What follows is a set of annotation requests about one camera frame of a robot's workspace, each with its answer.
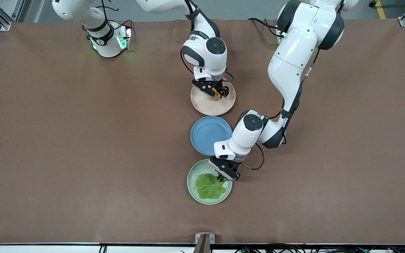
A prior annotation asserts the blue round plate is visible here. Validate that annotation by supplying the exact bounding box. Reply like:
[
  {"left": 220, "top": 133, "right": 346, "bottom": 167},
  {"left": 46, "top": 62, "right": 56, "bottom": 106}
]
[{"left": 190, "top": 116, "right": 233, "bottom": 156}]

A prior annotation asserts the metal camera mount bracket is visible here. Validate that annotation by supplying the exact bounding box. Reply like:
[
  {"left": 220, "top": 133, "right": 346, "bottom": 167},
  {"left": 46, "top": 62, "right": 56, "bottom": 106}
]
[{"left": 195, "top": 233, "right": 216, "bottom": 253}]

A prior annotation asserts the pale green round plate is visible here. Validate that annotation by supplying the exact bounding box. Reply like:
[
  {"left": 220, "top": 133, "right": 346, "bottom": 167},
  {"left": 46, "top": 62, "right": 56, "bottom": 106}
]
[{"left": 187, "top": 159, "right": 233, "bottom": 205}]

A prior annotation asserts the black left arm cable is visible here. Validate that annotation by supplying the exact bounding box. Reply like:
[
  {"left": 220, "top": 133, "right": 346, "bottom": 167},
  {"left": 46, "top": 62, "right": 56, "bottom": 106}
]
[{"left": 241, "top": 142, "right": 265, "bottom": 171}]

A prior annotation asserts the black right base cable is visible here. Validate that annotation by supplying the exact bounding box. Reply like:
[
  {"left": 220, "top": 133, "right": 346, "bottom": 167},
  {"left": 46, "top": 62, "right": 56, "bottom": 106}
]
[{"left": 97, "top": 0, "right": 134, "bottom": 34}]

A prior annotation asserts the black base cable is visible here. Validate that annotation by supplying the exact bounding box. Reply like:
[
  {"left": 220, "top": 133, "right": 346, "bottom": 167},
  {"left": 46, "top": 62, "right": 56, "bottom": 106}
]
[
  {"left": 97, "top": 0, "right": 134, "bottom": 34},
  {"left": 247, "top": 18, "right": 279, "bottom": 37}
]

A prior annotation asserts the black left base cable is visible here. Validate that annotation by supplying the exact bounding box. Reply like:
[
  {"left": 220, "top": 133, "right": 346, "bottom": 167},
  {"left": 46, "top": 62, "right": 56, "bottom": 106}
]
[{"left": 247, "top": 18, "right": 279, "bottom": 37}]

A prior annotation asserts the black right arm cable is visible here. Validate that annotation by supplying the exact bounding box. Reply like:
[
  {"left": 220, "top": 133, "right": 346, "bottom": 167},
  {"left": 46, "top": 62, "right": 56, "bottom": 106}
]
[{"left": 180, "top": 49, "right": 198, "bottom": 76}]

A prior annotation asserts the beige round plate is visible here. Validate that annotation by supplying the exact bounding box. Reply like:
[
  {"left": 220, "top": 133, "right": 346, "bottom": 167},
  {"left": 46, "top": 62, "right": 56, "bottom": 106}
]
[{"left": 191, "top": 82, "right": 236, "bottom": 116}]

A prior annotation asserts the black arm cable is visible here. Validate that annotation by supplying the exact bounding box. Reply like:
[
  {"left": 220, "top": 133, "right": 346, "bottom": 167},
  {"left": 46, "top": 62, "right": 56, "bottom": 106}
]
[
  {"left": 180, "top": 49, "right": 198, "bottom": 76},
  {"left": 241, "top": 142, "right": 265, "bottom": 171}
]

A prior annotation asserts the brown table mat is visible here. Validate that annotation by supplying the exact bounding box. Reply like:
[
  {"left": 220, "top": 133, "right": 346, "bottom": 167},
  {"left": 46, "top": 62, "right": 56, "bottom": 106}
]
[{"left": 0, "top": 18, "right": 405, "bottom": 245}]

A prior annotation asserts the green lettuce leaf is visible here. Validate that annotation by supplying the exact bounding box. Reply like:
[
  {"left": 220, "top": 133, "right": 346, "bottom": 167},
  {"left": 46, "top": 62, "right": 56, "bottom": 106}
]
[{"left": 195, "top": 173, "right": 227, "bottom": 200}]

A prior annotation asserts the right base connector box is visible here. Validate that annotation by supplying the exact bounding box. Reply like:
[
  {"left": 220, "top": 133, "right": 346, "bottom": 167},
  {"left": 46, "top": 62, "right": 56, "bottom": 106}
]
[{"left": 117, "top": 24, "right": 133, "bottom": 50}]

